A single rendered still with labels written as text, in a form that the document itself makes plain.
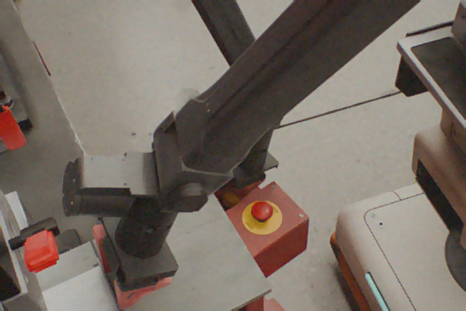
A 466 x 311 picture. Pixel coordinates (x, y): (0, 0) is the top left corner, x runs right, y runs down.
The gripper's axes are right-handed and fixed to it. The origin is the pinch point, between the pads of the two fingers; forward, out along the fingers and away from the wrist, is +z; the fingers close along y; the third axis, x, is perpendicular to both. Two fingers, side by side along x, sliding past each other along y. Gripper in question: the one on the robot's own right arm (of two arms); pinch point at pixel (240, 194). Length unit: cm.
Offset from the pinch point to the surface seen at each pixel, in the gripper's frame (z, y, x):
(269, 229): -5.3, 4.4, 12.8
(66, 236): -9.1, 36.6, 0.5
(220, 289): -21.5, 28.0, 26.3
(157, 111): 63, -43, -93
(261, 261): -0.5, 6.9, 15.4
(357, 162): 51, -84, -27
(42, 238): -46, 50, 27
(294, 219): -6.4, -0.4, 14.1
